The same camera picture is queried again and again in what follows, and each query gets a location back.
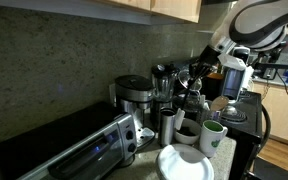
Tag steel travel mug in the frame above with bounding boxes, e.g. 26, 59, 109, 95
158, 107, 178, 148

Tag white bowl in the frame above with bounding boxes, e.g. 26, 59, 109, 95
173, 117, 203, 146

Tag perforated steel utensil holder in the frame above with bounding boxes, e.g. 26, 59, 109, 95
205, 109, 222, 124

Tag wooden lower cabinets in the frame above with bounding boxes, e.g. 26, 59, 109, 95
252, 81, 288, 146

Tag white mug green inside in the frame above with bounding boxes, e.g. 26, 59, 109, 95
198, 119, 229, 159

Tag silver black toaster oven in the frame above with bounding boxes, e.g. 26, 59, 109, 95
0, 101, 138, 180

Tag black glass blender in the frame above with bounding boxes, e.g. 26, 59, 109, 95
149, 63, 179, 131

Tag white spatula black handle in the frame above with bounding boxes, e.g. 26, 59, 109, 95
173, 71, 205, 132

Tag glass carafe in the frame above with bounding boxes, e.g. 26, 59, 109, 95
172, 89, 202, 122

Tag coil stove burner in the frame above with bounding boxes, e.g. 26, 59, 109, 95
221, 106, 248, 125

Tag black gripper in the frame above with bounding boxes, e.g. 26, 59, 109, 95
188, 44, 223, 82

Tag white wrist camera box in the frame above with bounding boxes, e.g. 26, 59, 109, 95
217, 52, 248, 72

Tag wooden slotted spatula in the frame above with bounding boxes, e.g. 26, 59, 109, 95
210, 95, 230, 112

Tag dark bowl contents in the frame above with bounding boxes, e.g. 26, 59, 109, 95
177, 126, 197, 137

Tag thick black hose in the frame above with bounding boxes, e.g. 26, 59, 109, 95
255, 103, 272, 158

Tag wooden upper cabinet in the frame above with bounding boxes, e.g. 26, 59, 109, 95
93, 0, 203, 24

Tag white plate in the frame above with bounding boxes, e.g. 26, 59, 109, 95
155, 143, 216, 180

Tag black electric stove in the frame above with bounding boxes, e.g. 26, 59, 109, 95
197, 91, 264, 180

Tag black pot orange rim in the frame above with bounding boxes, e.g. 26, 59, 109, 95
203, 71, 226, 101

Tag steel coffee maker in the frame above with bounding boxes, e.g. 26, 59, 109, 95
113, 74, 156, 149

